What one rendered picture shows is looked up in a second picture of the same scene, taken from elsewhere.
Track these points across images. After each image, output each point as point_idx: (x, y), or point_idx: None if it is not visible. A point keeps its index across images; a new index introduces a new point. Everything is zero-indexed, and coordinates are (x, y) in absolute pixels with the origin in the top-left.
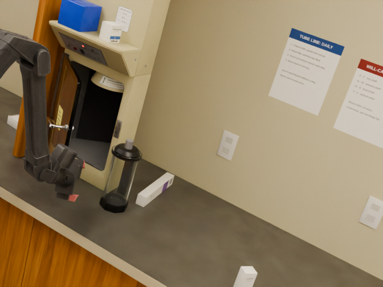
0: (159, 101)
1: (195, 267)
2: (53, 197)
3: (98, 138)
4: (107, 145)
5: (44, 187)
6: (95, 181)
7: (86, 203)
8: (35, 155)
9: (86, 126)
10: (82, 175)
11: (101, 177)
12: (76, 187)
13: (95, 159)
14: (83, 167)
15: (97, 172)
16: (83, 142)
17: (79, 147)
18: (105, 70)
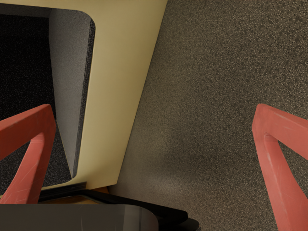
0: None
1: None
2: (257, 208)
3: (42, 68)
4: (51, 42)
5: (204, 224)
6: (140, 40)
7: (256, 44)
8: None
9: (18, 101)
10: (131, 88)
11: (119, 19)
12: (178, 102)
13: (73, 60)
14: (7, 134)
15: (104, 40)
16: (57, 101)
17: (65, 110)
18: None
